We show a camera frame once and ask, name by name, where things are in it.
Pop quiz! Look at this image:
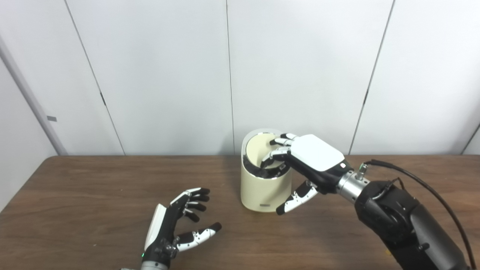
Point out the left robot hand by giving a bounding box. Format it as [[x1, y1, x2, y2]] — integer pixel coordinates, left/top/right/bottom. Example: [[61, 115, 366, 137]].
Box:
[[141, 187, 222, 263]]

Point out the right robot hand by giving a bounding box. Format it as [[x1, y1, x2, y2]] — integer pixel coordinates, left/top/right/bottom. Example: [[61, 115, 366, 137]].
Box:
[[261, 133, 354, 215]]

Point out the round cream bin lid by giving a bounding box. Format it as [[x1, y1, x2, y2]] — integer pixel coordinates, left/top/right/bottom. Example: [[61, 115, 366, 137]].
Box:
[[246, 134, 289, 167]]

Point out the cream-colored bin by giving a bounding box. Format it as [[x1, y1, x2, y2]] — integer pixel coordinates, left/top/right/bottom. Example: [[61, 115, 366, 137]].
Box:
[[240, 128, 293, 213]]

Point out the black bin liner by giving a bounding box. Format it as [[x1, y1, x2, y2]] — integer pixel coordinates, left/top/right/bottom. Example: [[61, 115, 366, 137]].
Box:
[[243, 150, 291, 179]]

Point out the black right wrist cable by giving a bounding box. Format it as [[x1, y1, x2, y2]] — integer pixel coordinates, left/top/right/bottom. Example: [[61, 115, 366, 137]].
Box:
[[356, 159, 477, 270]]

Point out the grey wall trim strip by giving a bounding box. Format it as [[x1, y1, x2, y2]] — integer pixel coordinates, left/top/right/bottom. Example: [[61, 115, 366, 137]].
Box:
[[0, 36, 68, 156]]

